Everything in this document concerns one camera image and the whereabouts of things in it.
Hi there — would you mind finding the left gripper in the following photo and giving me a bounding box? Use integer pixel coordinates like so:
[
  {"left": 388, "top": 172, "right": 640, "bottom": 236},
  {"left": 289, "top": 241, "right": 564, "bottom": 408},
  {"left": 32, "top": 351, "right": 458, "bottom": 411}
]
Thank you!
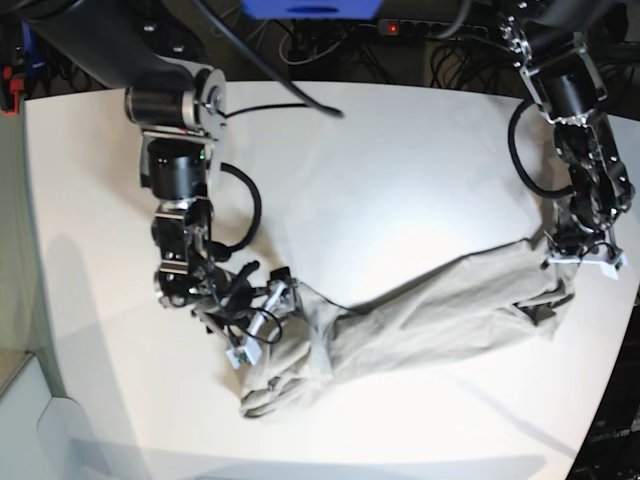
[{"left": 545, "top": 228, "right": 628, "bottom": 280}]

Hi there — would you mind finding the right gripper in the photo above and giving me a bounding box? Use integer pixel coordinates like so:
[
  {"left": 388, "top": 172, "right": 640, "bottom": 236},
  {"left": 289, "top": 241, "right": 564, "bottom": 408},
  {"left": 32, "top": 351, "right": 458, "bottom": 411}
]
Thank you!
[{"left": 192, "top": 267, "right": 300, "bottom": 353}]

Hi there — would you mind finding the beige t-shirt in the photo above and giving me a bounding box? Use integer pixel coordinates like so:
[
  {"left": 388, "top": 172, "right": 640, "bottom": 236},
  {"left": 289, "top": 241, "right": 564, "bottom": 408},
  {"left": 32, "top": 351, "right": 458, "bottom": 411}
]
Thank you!
[{"left": 238, "top": 240, "right": 578, "bottom": 419}]

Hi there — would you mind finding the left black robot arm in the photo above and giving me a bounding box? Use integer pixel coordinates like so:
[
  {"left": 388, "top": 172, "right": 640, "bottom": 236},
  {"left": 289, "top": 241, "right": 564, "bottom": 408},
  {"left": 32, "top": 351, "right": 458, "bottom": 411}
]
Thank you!
[{"left": 496, "top": 1, "right": 635, "bottom": 278}]

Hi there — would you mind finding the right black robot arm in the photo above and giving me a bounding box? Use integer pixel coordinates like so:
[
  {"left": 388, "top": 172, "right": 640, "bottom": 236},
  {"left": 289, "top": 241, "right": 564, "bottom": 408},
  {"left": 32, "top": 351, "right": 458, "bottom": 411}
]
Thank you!
[{"left": 10, "top": 1, "right": 298, "bottom": 368}]

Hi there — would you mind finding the black power strip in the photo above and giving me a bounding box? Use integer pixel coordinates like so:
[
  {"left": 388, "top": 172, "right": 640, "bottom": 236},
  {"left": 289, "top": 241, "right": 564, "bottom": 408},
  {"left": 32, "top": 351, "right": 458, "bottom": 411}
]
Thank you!
[{"left": 376, "top": 18, "right": 490, "bottom": 40}]

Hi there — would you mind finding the blue plastic bin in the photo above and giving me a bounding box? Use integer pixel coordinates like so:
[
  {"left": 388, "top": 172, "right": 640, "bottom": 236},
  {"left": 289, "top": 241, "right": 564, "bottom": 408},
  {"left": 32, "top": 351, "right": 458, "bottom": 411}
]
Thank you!
[{"left": 241, "top": 0, "right": 382, "bottom": 20}]

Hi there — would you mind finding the red and blue clamp tool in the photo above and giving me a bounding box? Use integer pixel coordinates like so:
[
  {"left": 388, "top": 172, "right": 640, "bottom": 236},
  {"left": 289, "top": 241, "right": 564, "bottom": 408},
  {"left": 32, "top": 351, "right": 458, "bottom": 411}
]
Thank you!
[{"left": 1, "top": 22, "right": 33, "bottom": 116}]

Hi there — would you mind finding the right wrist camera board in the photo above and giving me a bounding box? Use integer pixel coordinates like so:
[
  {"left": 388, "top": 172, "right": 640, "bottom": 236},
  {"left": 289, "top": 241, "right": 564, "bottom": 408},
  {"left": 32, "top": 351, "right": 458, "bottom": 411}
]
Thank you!
[{"left": 225, "top": 344, "right": 262, "bottom": 370}]

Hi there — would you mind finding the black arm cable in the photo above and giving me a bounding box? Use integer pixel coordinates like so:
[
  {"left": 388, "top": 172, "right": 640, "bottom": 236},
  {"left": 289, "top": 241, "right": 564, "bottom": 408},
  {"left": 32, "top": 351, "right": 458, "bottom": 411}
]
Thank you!
[{"left": 189, "top": 0, "right": 346, "bottom": 121}]

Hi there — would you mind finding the white cable on floor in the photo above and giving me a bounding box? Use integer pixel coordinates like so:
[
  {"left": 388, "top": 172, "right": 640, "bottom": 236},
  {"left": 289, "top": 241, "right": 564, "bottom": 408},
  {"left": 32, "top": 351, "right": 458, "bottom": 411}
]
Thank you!
[{"left": 278, "top": 29, "right": 346, "bottom": 66}]

